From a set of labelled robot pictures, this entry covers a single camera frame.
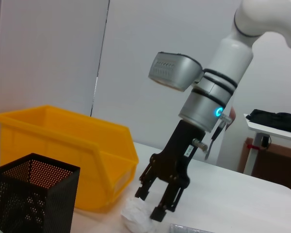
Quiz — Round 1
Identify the yellow plastic storage bin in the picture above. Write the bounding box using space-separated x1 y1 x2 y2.
0 104 139 214

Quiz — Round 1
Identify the black mesh pen holder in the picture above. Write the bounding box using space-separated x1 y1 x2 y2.
0 152 81 233

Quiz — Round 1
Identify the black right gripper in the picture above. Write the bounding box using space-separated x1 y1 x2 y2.
135 120 206 222

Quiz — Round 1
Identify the black bag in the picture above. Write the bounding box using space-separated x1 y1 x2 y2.
245 109 291 134

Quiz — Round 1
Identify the brown board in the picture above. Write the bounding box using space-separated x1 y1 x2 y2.
237 137 291 195

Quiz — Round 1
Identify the white paper ball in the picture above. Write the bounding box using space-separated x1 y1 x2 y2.
120 197 161 233

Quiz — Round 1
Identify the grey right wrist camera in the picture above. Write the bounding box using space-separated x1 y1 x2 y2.
147 51 204 92

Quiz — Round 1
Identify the white background desk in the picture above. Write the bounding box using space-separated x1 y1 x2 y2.
243 113 291 177

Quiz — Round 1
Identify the silver grey pen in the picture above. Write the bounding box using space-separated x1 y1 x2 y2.
169 223 198 233

